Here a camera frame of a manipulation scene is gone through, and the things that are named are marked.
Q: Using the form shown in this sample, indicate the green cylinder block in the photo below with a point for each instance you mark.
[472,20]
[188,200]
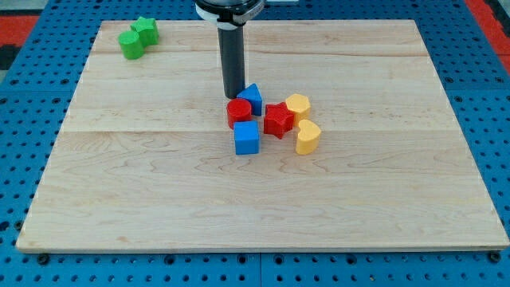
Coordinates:
[131,45]

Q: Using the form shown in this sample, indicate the yellow hexagon block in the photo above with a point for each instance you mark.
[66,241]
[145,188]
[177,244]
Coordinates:
[300,106]

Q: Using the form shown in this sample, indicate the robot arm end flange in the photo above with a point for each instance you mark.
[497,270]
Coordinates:
[228,14]

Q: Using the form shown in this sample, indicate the green star block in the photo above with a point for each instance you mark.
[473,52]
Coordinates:
[147,30]

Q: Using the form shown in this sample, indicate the yellow heart block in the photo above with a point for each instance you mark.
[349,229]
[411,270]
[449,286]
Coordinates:
[308,137]

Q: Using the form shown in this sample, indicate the red star block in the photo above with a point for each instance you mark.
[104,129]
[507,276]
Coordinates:
[278,120]

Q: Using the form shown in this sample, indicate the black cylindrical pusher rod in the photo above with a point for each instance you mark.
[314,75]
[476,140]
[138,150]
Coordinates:
[231,45]

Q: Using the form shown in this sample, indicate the blue triangle block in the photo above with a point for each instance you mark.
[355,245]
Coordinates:
[253,95]

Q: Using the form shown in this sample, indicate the wooden board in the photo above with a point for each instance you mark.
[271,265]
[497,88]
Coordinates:
[145,161]

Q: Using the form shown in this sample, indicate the blue cube block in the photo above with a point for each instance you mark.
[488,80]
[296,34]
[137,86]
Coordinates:
[246,137]

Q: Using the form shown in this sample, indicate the red cylinder block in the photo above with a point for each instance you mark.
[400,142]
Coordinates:
[238,110]

